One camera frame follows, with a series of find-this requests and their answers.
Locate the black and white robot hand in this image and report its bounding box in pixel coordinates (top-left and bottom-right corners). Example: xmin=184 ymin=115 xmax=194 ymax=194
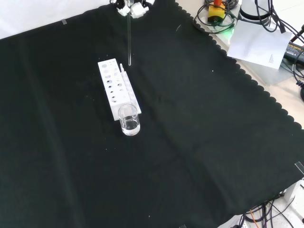
xmin=109 ymin=0 xmax=155 ymax=19

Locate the clear glass rod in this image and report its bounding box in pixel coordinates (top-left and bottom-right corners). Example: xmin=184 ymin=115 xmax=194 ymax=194
xmin=127 ymin=12 xmax=132 ymax=66

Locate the white test tube rack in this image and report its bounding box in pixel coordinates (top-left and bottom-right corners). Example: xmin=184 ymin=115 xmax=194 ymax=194
xmin=97 ymin=58 xmax=142 ymax=121

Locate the clear glass beaker with water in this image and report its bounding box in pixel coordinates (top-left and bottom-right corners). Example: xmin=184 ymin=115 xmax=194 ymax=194
xmin=117 ymin=104 xmax=141 ymax=137

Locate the yellow stop button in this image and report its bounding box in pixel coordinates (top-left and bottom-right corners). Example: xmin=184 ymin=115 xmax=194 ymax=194
xmin=208 ymin=0 xmax=226 ymax=25

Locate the pale board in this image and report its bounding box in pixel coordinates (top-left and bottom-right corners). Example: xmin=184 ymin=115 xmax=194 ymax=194
xmin=227 ymin=19 xmax=294 ymax=70

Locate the black bench cloth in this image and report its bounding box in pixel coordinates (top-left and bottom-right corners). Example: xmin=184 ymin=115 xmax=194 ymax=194
xmin=0 ymin=0 xmax=304 ymax=228

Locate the black power adapter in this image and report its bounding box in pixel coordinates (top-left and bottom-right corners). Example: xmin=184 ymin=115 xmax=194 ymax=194
xmin=283 ymin=41 xmax=304 ymax=64

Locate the white box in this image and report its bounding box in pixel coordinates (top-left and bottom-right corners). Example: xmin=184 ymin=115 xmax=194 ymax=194
xmin=283 ymin=177 xmax=304 ymax=203

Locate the black cable loop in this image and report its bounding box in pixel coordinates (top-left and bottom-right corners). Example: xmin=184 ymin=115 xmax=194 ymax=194
xmin=193 ymin=0 xmax=239 ymax=34

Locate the black cable with plug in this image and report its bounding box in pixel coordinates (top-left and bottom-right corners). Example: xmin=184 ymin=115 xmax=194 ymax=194
xmin=254 ymin=0 xmax=304 ymax=46

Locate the orange cable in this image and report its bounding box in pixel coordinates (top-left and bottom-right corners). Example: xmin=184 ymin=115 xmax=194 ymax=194
xmin=249 ymin=209 xmax=260 ymax=228

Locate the black cable bundle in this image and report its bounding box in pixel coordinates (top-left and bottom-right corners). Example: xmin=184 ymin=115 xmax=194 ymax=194
xmin=236 ymin=197 xmax=304 ymax=228

